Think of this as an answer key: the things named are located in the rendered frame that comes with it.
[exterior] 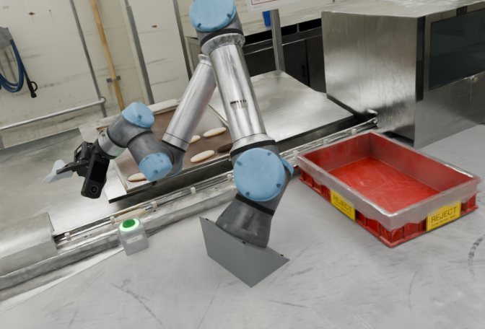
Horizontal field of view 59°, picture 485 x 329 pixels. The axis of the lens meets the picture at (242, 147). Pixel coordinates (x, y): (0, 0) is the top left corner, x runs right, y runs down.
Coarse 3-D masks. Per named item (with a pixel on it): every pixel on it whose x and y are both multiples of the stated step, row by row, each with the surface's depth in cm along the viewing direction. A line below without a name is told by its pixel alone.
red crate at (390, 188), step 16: (368, 160) 157; (304, 176) 148; (336, 176) 150; (352, 176) 149; (368, 176) 147; (384, 176) 146; (400, 176) 144; (320, 192) 140; (368, 192) 138; (384, 192) 137; (400, 192) 135; (416, 192) 134; (432, 192) 133; (384, 208) 129; (400, 208) 128; (464, 208) 120; (368, 224) 120; (416, 224) 114; (384, 240) 114; (400, 240) 113
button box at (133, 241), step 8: (120, 224) 129; (120, 232) 125; (128, 232) 124; (136, 232) 125; (144, 232) 127; (120, 240) 132; (128, 240) 125; (136, 240) 126; (144, 240) 127; (128, 248) 126; (136, 248) 127; (144, 248) 128
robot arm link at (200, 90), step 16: (208, 64) 120; (192, 80) 121; (208, 80) 120; (192, 96) 119; (208, 96) 121; (176, 112) 120; (192, 112) 119; (176, 128) 119; (192, 128) 120; (160, 144) 120; (176, 144) 118; (176, 160) 119
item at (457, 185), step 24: (336, 144) 152; (360, 144) 156; (384, 144) 150; (312, 168) 139; (408, 168) 142; (432, 168) 132; (456, 168) 125; (336, 192) 128; (456, 192) 115; (480, 192) 118; (384, 216) 110; (408, 216) 110
